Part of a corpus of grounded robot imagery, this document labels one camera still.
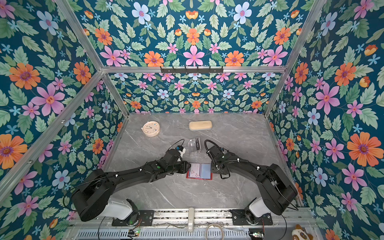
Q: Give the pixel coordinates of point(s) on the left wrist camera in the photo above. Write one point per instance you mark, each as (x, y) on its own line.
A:
(181, 150)

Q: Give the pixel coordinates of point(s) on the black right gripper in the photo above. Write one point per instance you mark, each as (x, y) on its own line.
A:
(212, 170)

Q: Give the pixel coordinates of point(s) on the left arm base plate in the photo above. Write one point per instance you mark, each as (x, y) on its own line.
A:
(137, 218)

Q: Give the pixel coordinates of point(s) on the aluminium front rail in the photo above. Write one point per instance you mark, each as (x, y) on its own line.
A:
(198, 218)

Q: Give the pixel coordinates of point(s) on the white vent grille strip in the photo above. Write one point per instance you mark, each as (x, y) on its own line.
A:
(163, 234)

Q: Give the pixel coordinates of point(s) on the beige glasses case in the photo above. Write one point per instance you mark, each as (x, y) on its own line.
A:
(200, 125)

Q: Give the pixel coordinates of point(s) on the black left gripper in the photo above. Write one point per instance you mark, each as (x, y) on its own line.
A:
(185, 167)

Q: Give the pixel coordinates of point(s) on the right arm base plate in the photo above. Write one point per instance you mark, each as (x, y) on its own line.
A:
(242, 218)

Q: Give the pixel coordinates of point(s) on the black hook bar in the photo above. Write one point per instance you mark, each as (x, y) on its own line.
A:
(191, 70)

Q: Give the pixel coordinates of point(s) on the red leather card holder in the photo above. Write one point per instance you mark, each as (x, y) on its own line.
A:
(200, 171)

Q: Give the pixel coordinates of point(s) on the clear acrylic card stand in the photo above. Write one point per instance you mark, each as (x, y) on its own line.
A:
(194, 145)

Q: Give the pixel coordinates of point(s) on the pink round alarm clock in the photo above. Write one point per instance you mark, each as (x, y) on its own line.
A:
(151, 129)

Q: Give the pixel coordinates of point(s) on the white rail clip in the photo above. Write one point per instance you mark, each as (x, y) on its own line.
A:
(191, 220)

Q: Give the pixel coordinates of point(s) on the white pink VIP card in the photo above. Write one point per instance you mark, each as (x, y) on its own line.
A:
(194, 171)

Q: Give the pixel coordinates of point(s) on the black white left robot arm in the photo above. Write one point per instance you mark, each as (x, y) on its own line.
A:
(93, 197)

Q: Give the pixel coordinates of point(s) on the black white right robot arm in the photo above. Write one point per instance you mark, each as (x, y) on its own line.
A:
(276, 189)

